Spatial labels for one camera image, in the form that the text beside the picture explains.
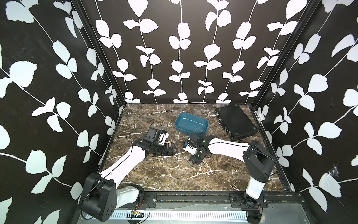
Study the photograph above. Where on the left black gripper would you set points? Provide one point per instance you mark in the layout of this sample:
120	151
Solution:
166	151

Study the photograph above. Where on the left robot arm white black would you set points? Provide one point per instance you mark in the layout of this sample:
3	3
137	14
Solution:
100	196

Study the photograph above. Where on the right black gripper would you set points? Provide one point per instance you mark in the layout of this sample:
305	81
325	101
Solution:
194	160

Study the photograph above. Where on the steel nail pile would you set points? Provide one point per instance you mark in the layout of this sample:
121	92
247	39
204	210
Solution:
190	164

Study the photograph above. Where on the small circuit board with wires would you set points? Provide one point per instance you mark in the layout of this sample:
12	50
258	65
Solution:
137	217

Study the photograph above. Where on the teal plastic storage box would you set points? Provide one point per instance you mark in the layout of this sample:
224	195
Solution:
188	124

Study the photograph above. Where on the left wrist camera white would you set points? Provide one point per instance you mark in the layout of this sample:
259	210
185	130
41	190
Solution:
156	136

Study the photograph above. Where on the black front rail base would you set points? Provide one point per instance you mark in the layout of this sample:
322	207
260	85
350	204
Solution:
152	199

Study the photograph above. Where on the black carrying case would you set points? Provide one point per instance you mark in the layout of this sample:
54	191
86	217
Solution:
235	122

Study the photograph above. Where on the white perforated strip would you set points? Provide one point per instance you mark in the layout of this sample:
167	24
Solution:
231	216

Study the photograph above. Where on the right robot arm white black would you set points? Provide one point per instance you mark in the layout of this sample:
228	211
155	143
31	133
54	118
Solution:
257	158

